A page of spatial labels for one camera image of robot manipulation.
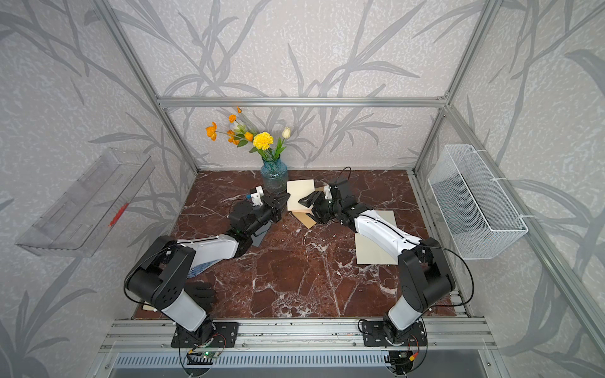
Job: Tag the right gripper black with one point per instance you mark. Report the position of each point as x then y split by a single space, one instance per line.
315 198

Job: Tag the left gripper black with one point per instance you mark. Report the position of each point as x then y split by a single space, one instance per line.
275 211

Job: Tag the brown kraft envelope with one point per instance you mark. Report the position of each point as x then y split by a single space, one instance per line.
304 218

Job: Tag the cream letter paper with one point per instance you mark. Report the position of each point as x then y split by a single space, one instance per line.
298 189

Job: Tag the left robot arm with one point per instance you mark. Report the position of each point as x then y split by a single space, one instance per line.
160 276

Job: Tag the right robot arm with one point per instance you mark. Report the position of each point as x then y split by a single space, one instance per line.
424 274

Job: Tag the blue glass vase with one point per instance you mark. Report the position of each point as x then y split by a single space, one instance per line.
275 176

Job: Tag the cream paper sheet right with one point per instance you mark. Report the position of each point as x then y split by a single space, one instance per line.
370 253

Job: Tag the yellow orange flower bouquet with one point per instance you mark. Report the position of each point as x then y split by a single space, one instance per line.
263 143

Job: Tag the blue dotted work glove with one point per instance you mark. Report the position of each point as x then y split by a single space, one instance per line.
199 265

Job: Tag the black glove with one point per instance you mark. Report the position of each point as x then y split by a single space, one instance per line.
202 293

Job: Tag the left green circuit board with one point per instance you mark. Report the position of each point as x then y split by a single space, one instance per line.
195 357

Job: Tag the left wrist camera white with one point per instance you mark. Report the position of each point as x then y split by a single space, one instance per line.
255 196

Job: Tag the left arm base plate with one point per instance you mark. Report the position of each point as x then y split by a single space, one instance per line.
221 334

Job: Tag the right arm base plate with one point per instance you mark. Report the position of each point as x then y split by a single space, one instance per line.
382 334

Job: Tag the white wire mesh basket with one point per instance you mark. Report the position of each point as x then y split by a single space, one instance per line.
480 217

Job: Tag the clear plastic wall tray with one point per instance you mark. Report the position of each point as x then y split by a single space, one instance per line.
78 223

